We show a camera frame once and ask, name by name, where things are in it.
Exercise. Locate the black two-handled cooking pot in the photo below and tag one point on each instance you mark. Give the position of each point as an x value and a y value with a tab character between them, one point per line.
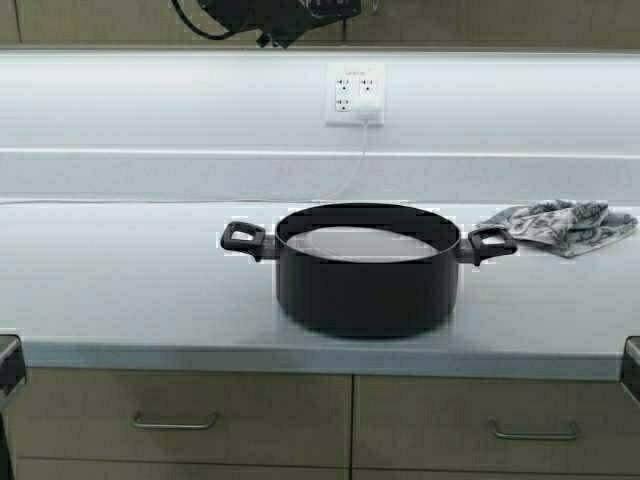
368	299

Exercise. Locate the cabinet door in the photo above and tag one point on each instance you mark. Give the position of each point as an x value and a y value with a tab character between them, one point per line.
76	469
370	474
608	25
79	24

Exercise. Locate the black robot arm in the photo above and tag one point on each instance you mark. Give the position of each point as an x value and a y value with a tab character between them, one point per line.
279	22

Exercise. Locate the middle beige drawer front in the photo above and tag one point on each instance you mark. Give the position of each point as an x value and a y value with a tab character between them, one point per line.
482	425

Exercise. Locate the beige drawer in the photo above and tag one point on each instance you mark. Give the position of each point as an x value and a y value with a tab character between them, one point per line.
482	425
265	419

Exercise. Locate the grey patterned dish cloth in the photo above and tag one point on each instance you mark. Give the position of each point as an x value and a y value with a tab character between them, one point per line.
565	228

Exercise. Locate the left beige drawer front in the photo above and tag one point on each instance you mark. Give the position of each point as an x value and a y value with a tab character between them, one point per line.
265	419

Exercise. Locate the white wall power outlet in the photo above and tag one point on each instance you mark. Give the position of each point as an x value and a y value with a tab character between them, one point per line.
350	85

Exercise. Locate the left drawer metal handle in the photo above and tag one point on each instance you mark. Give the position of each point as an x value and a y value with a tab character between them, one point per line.
142	422

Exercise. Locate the drawer metal handle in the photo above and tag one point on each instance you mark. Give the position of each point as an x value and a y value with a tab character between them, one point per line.
570	434
142	422

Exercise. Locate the middle drawer metal handle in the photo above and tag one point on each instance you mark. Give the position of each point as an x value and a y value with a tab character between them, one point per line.
570	434

